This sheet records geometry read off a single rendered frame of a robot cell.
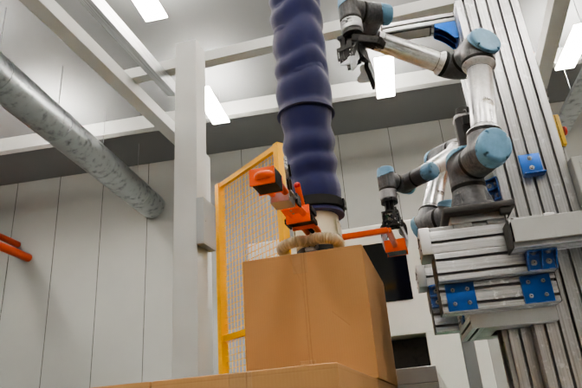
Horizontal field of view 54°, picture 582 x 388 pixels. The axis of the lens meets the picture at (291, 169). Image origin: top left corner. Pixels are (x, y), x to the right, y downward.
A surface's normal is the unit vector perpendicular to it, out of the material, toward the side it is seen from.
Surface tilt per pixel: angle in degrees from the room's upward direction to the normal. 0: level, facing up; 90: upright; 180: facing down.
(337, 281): 90
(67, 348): 90
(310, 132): 75
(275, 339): 90
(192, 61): 90
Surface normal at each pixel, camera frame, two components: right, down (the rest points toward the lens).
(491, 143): 0.23, -0.29
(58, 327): -0.18, -0.40
